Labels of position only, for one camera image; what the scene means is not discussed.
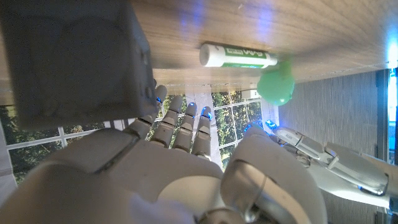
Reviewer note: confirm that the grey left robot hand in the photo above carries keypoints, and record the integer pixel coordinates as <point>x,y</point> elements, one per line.
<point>342,161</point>

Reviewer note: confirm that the green ball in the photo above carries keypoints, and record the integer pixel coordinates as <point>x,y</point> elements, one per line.
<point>275,87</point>

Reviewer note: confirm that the white green marker body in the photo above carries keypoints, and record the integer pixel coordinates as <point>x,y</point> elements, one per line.
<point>230,56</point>

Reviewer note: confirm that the dark grey block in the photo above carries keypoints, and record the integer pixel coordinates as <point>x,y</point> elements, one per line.
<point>74,62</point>

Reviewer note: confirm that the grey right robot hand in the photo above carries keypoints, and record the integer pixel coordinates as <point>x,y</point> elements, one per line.
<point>155,177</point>

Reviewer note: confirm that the printed window backdrop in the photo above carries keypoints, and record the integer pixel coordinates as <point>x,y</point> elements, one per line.
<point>236,121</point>

